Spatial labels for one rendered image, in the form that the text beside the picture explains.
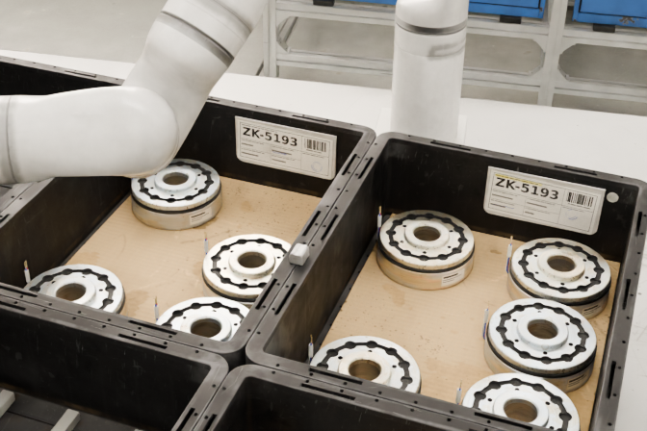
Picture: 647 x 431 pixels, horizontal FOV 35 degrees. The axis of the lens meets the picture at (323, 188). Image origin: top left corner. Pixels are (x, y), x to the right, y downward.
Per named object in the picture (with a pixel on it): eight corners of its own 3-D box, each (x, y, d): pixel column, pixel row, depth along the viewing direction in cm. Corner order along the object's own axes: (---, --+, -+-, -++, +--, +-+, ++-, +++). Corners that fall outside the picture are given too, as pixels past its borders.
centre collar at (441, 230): (412, 219, 112) (413, 215, 112) (455, 231, 110) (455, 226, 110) (397, 243, 108) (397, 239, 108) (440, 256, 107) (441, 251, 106)
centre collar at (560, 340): (521, 311, 99) (522, 306, 99) (572, 323, 98) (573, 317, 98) (511, 342, 96) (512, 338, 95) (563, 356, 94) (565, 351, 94)
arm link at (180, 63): (152, 195, 87) (239, 60, 88) (145, 192, 78) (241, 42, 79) (81, 151, 86) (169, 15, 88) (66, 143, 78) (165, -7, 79)
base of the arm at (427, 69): (388, 117, 144) (394, 5, 135) (453, 118, 144) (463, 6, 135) (390, 152, 136) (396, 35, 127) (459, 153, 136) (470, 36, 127)
